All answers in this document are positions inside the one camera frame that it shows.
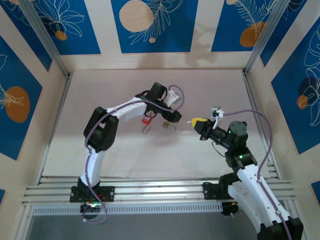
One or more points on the brass padlock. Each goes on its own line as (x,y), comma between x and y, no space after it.
(165,124)

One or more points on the red padlock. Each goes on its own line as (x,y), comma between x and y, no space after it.
(147,120)

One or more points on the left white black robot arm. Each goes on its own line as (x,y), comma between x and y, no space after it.
(93,167)

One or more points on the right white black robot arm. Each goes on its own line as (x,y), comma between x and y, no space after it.
(252,195)

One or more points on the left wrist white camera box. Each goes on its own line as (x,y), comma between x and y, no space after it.
(172,98)

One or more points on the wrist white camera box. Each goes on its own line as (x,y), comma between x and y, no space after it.
(217,112)
(172,98)

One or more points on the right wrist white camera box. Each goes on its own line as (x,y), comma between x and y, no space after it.
(217,112)

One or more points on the aluminium side rail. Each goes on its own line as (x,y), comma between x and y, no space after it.
(61,107)
(250,87)

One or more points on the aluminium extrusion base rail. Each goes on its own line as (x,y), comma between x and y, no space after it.
(160,192)

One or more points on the aluminium corner post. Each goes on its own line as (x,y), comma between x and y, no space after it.
(265,32)
(45,32)

